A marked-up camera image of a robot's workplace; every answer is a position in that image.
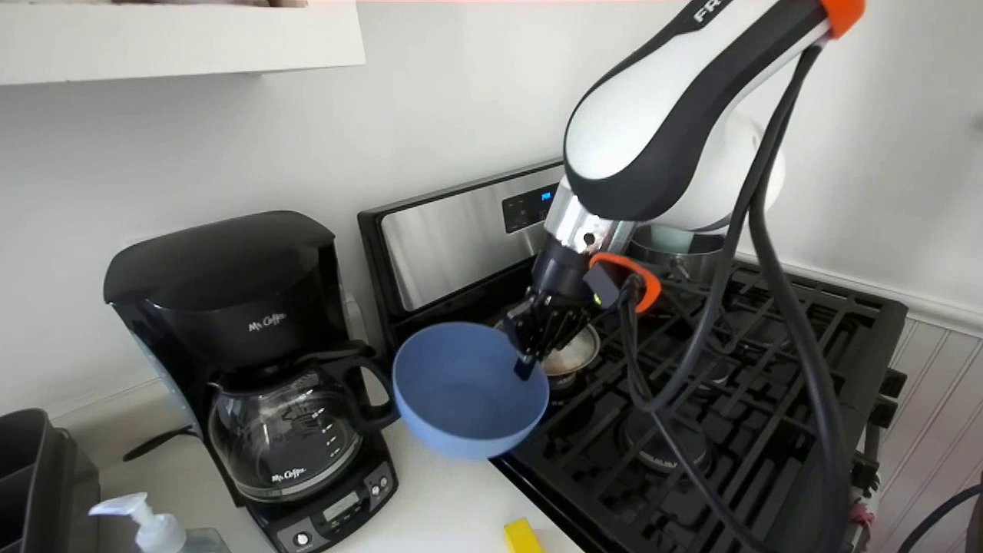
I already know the white wall shelf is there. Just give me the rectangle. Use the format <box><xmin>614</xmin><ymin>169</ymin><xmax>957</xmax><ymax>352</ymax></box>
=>
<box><xmin>0</xmin><ymin>0</ymin><xmax>368</xmax><ymax>89</ymax></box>

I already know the glass coffee carafe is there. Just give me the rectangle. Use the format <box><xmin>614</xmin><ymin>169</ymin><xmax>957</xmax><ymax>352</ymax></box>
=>
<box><xmin>206</xmin><ymin>348</ymin><xmax>400</xmax><ymax>508</ymax></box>

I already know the black gas stove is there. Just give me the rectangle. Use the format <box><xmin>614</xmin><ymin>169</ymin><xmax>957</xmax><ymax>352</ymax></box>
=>
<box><xmin>353</xmin><ymin>158</ymin><xmax>913</xmax><ymax>553</ymax></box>

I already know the orange arm cable clip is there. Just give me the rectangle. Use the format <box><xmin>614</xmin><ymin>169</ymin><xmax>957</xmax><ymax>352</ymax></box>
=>
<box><xmin>817</xmin><ymin>0</ymin><xmax>869</xmax><ymax>39</ymax></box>

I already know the blue bowl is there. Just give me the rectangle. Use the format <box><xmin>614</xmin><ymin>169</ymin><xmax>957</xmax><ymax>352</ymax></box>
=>
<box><xmin>391</xmin><ymin>320</ymin><xmax>553</xmax><ymax>465</ymax></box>

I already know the stainless steel pot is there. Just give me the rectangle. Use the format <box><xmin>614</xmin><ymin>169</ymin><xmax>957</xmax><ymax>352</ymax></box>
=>
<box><xmin>623</xmin><ymin>220</ymin><xmax>744</xmax><ymax>290</ymax></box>

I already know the yellow sponge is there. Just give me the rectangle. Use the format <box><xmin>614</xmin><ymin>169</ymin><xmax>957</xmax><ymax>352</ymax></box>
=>
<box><xmin>501</xmin><ymin>516</ymin><xmax>546</xmax><ymax>553</ymax></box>

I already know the black coffee maker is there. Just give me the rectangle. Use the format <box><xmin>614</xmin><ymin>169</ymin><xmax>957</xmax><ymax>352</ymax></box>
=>
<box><xmin>101</xmin><ymin>210</ymin><xmax>402</xmax><ymax>553</ymax></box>

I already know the black coffee maker cord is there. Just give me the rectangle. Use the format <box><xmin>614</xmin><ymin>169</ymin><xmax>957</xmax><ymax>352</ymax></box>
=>
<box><xmin>120</xmin><ymin>422</ymin><xmax>199</xmax><ymax>465</ymax></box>

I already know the orange wrist cable bracket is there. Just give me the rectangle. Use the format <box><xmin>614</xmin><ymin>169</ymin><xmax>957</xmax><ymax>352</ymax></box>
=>
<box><xmin>586</xmin><ymin>250</ymin><xmax>667</xmax><ymax>317</ymax></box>

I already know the black floor cable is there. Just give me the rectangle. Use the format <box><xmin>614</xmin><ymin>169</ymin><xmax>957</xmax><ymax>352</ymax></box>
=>
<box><xmin>895</xmin><ymin>480</ymin><xmax>983</xmax><ymax>553</ymax></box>

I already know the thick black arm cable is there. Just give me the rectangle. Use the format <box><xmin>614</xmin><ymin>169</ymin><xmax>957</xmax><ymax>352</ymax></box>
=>
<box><xmin>612</xmin><ymin>59</ymin><xmax>823</xmax><ymax>553</ymax></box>
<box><xmin>745</xmin><ymin>43</ymin><xmax>860</xmax><ymax>553</ymax></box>

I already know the black stove knob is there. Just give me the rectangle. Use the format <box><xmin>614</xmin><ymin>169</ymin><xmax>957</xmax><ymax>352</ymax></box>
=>
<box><xmin>851</xmin><ymin>453</ymin><xmax>886</xmax><ymax>497</ymax></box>
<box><xmin>878</xmin><ymin>366</ymin><xmax>913</xmax><ymax>399</ymax></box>
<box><xmin>865</xmin><ymin>397</ymin><xmax>903</xmax><ymax>433</ymax></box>

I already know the dish drying rack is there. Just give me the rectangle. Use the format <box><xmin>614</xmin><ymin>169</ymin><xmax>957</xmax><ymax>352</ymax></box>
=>
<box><xmin>0</xmin><ymin>406</ymin><xmax>105</xmax><ymax>553</ymax></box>

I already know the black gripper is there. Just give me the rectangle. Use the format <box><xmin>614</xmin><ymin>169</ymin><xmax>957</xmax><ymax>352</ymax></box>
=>
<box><xmin>496</xmin><ymin>236</ymin><xmax>609</xmax><ymax>383</ymax></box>

